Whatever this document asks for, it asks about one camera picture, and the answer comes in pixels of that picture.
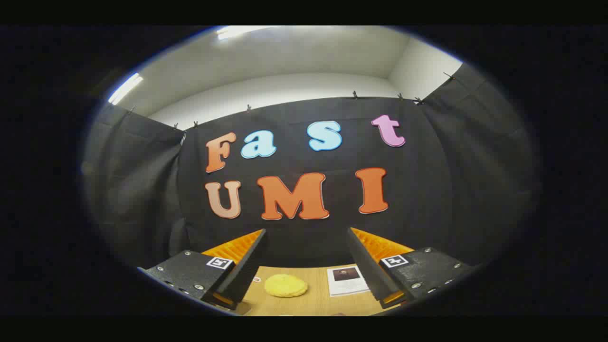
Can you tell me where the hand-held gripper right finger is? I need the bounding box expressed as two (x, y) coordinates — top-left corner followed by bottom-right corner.
(347, 227), (475, 307)

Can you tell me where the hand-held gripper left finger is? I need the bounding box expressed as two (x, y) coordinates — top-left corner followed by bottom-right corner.
(138, 229), (266, 312)

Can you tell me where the white booklet with portrait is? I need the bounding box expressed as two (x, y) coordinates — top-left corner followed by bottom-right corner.
(327, 265), (370, 297)

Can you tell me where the ceiling light panel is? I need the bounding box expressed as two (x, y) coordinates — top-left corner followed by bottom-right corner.
(216, 26), (276, 41)
(108, 73), (144, 105)

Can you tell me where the black backdrop cloth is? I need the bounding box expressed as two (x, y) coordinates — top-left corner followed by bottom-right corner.
(81, 62), (542, 269)

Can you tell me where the yellow fluffy plush pad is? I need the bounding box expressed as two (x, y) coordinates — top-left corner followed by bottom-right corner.
(265, 274), (308, 298)

